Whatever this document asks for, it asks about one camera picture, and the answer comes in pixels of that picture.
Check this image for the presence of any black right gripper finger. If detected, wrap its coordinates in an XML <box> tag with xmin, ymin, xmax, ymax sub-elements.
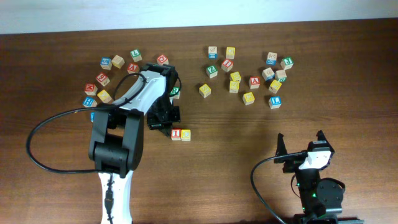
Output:
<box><xmin>275</xmin><ymin>133</ymin><xmax>287</xmax><ymax>156</ymax></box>
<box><xmin>317</xmin><ymin>130</ymin><xmax>326</xmax><ymax>142</ymax></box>

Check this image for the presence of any red letter i block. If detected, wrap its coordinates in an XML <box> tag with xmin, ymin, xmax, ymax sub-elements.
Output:
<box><xmin>170</xmin><ymin>128</ymin><xmax>182</xmax><ymax>141</ymax></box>
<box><xmin>221</xmin><ymin>58</ymin><xmax>234</xmax><ymax>72</ymax></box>

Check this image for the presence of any yellow letter C block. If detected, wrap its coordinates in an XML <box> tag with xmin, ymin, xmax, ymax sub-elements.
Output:
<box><xmin>181</xmin><ymin>129</ymin><xmax>192</xmax><ymax>141</ymax></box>

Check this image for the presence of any green letter R block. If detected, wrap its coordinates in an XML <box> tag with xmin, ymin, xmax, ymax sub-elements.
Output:
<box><xmin>170</xmin><ymin>87</ymin><xmax>180</xmax><ymax>99</ymax></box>

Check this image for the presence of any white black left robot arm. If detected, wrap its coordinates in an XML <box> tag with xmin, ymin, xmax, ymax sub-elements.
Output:
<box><xmin>88</xmin><ymin>63</ymin><xmax>180</xmax><ymax>223</ymax></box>

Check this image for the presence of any blue letter L block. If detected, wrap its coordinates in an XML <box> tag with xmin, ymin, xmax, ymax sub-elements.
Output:
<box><xmin>269</xmin><ymin>96</ymin><xmax>282</xmax><ymax>109</ymax></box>

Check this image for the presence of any red letter C block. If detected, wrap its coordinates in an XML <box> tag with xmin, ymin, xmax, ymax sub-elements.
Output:
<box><xmin>156</xmin><ymin>54</ymin><xmax>169</xmax><ymax>65</ymax></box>

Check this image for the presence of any red letter A block left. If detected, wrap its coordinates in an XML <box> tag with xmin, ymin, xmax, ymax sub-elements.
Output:
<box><xmin>127</xmin><ymin>63</ymin><xmax>140</xmax><ymax>74</ymax></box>

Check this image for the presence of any red letter a block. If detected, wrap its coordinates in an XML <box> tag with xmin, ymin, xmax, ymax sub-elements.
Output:
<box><xmin>249</xmin><ymin>77</ymin><xmax>261</xmax><ymax>89</ymax></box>
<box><xmin>127</xmin><ymin>63</ymin><xmax>140</xmax><ymax>74</ymax></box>

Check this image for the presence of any yellow block lower right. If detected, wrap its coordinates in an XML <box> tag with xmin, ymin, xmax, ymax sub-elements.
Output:
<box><xmin>243</xmin><ymin>92</ymin><xmax>255</xmax><ymax>105</ymax></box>

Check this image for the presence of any yellow block far left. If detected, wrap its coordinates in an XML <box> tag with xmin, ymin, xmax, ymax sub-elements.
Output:
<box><xmin>97</xmin><ymin>90</ymin><xmax>113</xmax><ymax>103</ymax></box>

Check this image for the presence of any green letter L block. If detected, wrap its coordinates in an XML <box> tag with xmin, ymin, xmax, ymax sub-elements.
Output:
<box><xmin>130</xmin><ymin>49</ymin><xmax>142</xmax><ymax>62</ymax></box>

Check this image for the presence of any yellow block tilted right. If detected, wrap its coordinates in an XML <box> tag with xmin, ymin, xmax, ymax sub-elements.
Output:
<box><xmin>269</xmin><ymin>80</ymin><xmax>282</xmax><ymax>94</ymax></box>

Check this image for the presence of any green letter Z block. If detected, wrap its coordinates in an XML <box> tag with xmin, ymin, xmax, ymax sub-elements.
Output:
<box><xmin>206</xmin><ymin>65</ymin><xmax>218</xmax><ymax>78</ymax></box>

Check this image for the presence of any plain wooden block left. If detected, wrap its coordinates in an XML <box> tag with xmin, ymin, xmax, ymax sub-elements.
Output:
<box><xmin>111</xmin><ymin>55</ymin><xmax>125</xmax><ymax>68</ymax></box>

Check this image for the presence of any blue letter H block lower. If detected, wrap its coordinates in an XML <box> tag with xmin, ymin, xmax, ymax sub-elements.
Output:
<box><xmin>90</xmin><ymin>112</ymin><xmax>95</xmax><ymax>123</ymax></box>

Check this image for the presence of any blue letter h block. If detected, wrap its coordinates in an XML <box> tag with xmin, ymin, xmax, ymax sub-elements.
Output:
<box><xmin>82</xmin><ymin>96</ymin><xmax>97</xmax><ymax>108</ymax></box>
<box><xmin>90</xmin><ymin>112</ymin><xmax>95</xmax><ymax>123</ymax></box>

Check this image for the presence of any red number 6 block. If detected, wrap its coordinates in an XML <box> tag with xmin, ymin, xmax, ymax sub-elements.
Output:
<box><xmin>96</xmin><ymin>73</ymin><xmax>110</xmax><ymax>86</ymax></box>

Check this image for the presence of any wooden block green edge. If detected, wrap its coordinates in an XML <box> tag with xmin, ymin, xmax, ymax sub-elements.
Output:
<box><xmin>275</xmin><ymin>70</ymin><xmax>287</xmax><ymax>82</ymax></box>

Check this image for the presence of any red letter A block right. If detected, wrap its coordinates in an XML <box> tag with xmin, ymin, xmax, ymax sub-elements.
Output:
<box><xmin>249</xmin><ymin>77</ymin><xmax>261</xmax><ymax>89</ymax></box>

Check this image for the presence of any blue letter H block upper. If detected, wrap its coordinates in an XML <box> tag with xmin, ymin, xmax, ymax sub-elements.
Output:
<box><xmin>82</xmin><ymin>96</ymin><xmax>97</xmax><ymax>108</ymax></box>

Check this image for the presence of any red letter M block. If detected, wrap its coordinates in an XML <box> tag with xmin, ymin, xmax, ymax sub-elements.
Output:
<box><xmin>84</xmin><ymin>83</ymin><xmax>98</xmax><ymax>96</ymax></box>

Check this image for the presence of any blue block top left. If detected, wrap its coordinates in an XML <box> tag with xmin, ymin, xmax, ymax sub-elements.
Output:
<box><xmin>100</xmin><ymin>57</ymin><xmax>113</xmax><ymax>70</ymax></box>

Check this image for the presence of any wooden block blue edge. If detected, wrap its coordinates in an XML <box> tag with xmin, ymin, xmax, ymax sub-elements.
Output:
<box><xmin>262</xmin><ymin>68</ymin><xmax>275</xmax><ymax>81</ymax></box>

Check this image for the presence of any yellow block middle lower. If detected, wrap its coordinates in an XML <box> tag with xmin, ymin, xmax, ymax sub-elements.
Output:
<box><xmin>229</xmin><ymin>81</ymin><xmax>239</xmax><ymax>93</ymax></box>

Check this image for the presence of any wooden block blue side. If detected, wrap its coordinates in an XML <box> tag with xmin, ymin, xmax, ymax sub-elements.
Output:
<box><xmin>208</xmin><ymin>46</ymin><xmax>218</xmax><ymax>59</ymax></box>

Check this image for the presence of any green letter J block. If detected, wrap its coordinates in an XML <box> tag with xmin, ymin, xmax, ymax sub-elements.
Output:
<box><xmin>280</xmin><ymin>57</ymin><xmax>294</xmax><ymax>70</ymax></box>

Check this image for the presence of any yellow block middle upper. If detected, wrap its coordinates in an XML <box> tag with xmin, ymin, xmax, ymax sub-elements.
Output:
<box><xmin>229</xmin><ymin>72</ymin><xmax>241</xmax><ymax>83</ymax></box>

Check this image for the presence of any wooden block blue bottom right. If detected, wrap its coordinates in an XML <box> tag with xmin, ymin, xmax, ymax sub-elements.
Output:
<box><xmin>266</xmin><ymin>52</ymin><xmax>277</xmax><ymax>65</ymax></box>

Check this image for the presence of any yellow block top centre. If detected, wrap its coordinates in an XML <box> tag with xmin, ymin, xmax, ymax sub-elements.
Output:
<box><xmin>226</xmin><ymin>47</ymin><xmax>236</xmax><ymax>60</ymax></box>

